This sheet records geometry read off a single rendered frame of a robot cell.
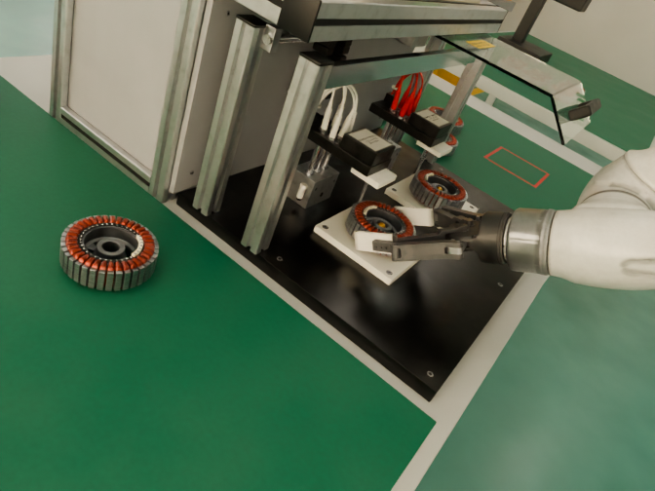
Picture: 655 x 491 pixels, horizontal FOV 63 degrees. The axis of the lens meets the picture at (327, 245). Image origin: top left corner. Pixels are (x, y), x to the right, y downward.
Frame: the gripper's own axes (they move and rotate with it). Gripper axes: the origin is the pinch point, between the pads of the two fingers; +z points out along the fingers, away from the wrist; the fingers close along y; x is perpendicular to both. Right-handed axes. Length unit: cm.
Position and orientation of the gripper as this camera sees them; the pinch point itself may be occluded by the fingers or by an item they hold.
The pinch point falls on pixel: (382, 227)
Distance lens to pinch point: 87.0
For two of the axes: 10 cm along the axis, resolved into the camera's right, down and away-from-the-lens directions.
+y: 5.4, -3.3, 7.8
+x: -1.0, -9.4, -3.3
